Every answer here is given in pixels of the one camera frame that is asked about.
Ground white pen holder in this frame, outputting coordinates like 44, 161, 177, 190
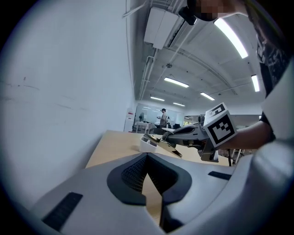
139, 135, 159, 153

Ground white ceiling pipes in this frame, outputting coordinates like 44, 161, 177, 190
139, 49, 159, 101

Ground person's right forearm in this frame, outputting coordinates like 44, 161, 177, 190
218, 120, 276, 150

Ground white ceiling air conditioner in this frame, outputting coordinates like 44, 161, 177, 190
143, 6, 182, 50

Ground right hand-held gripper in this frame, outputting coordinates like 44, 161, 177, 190
161, 102, 238, 163

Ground table with white cloth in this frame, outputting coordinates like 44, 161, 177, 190
135, 121, 153, 134

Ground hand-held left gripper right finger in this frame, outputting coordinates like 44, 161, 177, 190
147, 153, 251, 235

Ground person's black printed shirt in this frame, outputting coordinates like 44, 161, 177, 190
243, 0, 292, 99

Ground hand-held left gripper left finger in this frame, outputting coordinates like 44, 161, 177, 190
27, 152, 166, 235

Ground black head camera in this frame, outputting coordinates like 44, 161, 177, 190
178, 6, 197, 25

